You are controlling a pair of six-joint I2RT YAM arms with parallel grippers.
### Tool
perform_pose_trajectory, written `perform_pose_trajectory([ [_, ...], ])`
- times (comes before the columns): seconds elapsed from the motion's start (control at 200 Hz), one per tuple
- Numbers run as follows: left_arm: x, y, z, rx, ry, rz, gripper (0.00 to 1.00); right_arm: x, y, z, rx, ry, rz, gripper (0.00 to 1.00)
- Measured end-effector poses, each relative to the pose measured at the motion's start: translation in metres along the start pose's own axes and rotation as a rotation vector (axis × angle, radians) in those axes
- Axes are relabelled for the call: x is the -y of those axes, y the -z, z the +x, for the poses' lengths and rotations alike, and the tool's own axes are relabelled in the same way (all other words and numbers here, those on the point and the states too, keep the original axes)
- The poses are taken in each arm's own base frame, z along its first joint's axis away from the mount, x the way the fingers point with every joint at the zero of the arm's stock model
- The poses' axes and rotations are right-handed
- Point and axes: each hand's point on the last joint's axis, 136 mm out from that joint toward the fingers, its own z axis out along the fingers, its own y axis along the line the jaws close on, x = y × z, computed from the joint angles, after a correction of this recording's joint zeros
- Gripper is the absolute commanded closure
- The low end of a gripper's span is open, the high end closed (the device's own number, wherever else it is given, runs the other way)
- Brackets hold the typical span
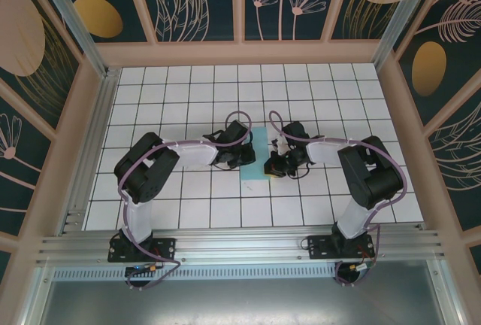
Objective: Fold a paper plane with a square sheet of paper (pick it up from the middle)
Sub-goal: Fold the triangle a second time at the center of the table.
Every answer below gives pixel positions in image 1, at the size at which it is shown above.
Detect slotted grey cable duct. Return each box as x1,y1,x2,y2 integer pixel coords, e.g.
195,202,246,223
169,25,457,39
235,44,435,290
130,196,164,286
52,263,430,281

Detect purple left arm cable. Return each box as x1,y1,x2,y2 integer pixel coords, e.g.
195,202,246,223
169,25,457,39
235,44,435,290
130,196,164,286
117,109,186,291

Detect grey metal sheet panel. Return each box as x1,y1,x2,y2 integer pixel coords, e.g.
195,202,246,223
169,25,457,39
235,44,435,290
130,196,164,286
22,278,464,325

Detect light blue paper sheet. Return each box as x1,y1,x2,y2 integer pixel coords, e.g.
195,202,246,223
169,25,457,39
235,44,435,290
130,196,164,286
239,126,272,183

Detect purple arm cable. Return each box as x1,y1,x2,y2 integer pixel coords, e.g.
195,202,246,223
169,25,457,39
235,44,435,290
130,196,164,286
269,110,410,288
117,109,186,291

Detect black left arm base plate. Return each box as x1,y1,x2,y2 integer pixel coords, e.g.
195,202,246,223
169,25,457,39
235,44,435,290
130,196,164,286
107,237,177,263

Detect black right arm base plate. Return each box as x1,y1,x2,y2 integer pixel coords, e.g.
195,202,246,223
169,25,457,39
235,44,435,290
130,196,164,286
307,235,376,260

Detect aluminium frame post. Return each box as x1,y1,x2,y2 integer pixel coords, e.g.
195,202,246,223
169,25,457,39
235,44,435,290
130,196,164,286
371,0,441,74
32,0,110,78

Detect aluminium mounting rail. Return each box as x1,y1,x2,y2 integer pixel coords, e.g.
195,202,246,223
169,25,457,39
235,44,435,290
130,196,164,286
36,226,445,266

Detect aluminium side rail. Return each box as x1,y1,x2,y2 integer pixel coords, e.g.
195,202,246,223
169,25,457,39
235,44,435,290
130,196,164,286
59,68,122,236

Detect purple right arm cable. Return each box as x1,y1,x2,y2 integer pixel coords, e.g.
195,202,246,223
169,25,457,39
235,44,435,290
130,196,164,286
269,110,410,288

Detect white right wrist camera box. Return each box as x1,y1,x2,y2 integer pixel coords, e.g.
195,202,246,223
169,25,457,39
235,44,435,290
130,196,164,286
271,135,289,154

